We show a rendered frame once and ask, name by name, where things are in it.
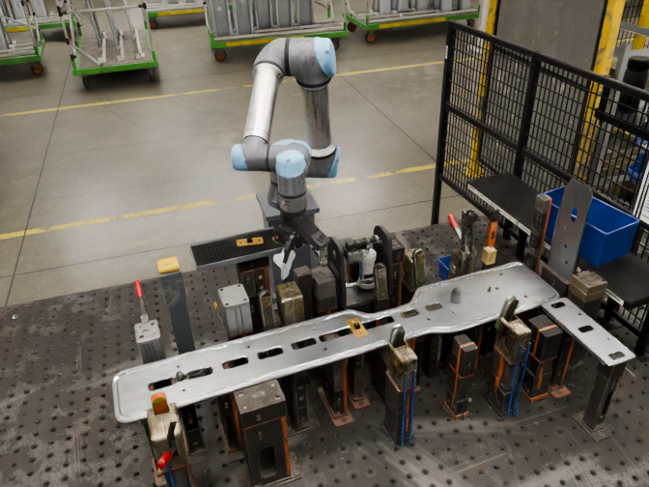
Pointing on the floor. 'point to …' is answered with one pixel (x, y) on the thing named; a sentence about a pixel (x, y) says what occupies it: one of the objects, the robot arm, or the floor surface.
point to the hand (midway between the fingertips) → (302, 269)
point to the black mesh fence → (613, 319)
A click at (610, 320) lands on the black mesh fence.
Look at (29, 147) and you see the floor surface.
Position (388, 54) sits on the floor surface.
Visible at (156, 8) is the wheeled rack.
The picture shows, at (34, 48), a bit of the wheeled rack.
